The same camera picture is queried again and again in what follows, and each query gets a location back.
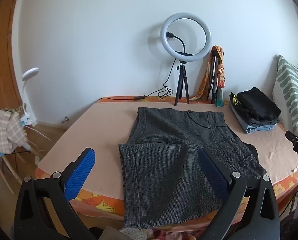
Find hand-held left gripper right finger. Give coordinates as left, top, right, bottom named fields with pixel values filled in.
left=198, top=149, right=281, bottom=240

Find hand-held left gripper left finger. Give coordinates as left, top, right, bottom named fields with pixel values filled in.
left=13, top=148, right=97, bottom=240

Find grey tweed pants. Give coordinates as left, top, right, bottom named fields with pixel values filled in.
left=119, top=107, right=267, bottom=229

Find folded light blue jeans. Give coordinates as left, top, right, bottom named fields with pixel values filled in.
left=230, top=103, right=280, bottom=134

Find bed with peach blanket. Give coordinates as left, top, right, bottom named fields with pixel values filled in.
left=35, top=95, right=298, bottom=230

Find green white patterned pillow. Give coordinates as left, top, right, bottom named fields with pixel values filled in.
left=272, top=54, right=298, bottom=133

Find folded black yellow garment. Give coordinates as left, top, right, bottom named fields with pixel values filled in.
left=229, top=92, right=249, bottom=117

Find teal spray bottle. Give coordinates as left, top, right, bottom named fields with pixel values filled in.
left=215, top=88, right=225, bottom=107

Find light blue chair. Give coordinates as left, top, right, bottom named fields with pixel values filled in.
left=0, top=97, right=40, bottom=195

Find beige checked cloth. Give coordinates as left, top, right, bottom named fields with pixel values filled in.
left=0, top=108, right=28, bottom=155

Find white desk lamp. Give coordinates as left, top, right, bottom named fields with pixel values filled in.
left=19, top=67, right=40, bottom=126

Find small black tripod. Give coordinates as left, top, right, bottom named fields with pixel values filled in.
left=174, top=61, right=190, bottom=106

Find folded black tripod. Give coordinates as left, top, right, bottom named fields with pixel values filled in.
left=208, top=49, right=221, bottom=105

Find folded tripod with orange scarf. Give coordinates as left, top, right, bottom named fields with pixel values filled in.
left=189, top=45, right=226, bottom=101

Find wooden door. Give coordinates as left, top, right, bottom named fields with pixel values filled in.
left=0, top=0, right=23, bottom=110

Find black power cable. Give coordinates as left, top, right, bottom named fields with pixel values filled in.
left=100, top=59, right=177, bottom=102

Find white ring light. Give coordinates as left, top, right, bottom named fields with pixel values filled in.
left=160, top=12, right=212, bottom=63

